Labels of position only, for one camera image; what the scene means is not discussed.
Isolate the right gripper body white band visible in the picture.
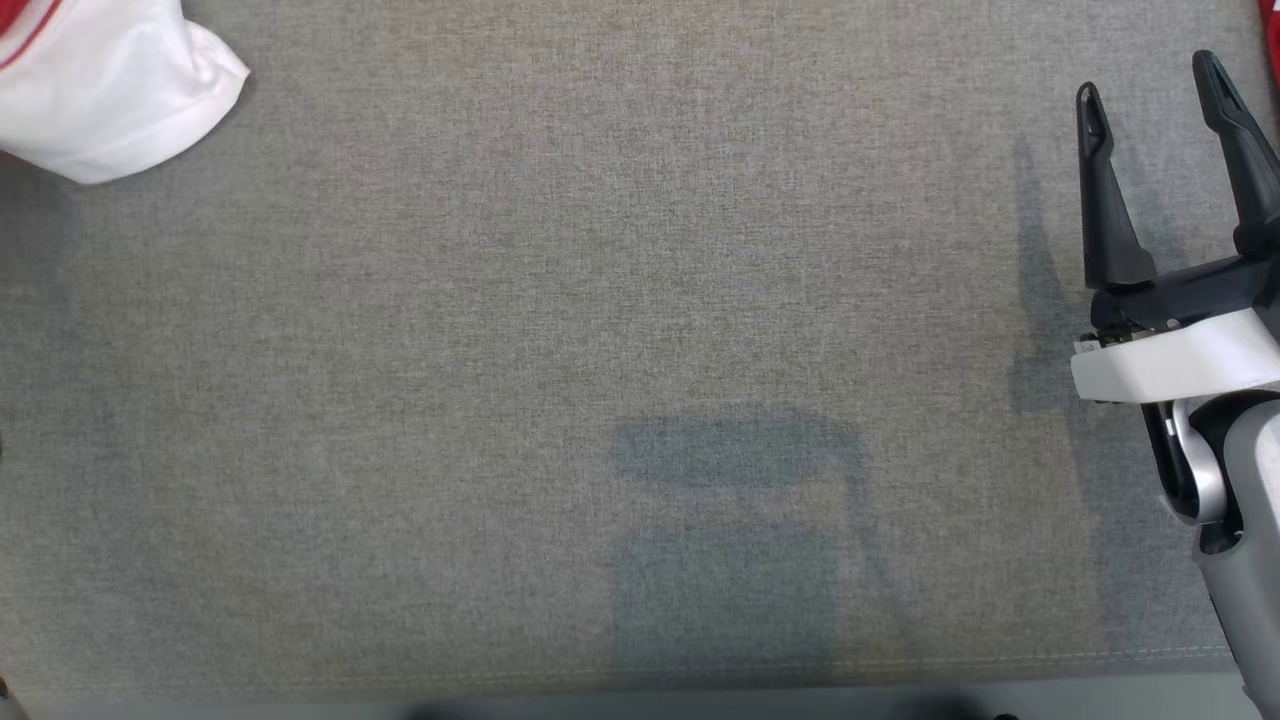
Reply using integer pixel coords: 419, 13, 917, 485
1070, 250, 1280, 404

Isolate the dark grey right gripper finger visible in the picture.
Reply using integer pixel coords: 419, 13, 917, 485
1192, 50, 1280, 257
1075, 82, 1159, 292

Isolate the red shirt with white sleeves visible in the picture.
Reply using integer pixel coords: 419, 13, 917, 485
0, 0, 251, 186

